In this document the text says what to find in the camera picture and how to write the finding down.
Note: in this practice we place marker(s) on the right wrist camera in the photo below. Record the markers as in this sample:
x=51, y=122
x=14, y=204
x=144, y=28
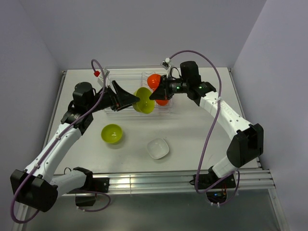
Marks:
x=168, y=65

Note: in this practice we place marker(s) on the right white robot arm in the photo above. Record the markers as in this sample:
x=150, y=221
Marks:
x=247, y=140

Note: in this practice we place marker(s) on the aluminium mounting rail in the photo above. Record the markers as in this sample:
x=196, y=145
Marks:
x=177, y=181

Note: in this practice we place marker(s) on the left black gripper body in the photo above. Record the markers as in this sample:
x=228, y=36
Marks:
x=109, y=99

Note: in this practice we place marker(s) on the green bowl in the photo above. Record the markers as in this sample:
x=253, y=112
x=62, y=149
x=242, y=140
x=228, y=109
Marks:
x=145, y=105
x=111, y=133

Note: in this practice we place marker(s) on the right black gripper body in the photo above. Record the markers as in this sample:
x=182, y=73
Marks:
x=173, y=86

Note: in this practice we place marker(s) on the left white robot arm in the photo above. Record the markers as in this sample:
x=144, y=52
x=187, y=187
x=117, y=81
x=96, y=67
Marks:
x=36, y=185

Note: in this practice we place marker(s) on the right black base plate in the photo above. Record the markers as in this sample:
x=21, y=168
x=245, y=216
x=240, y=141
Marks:
x=217, y=194

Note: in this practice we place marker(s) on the orange bowl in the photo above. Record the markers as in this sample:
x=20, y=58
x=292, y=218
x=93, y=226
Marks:
x=153, y=81
x=162, y=102

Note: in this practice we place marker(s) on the white square bowl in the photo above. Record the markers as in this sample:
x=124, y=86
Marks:
x=157, y=148

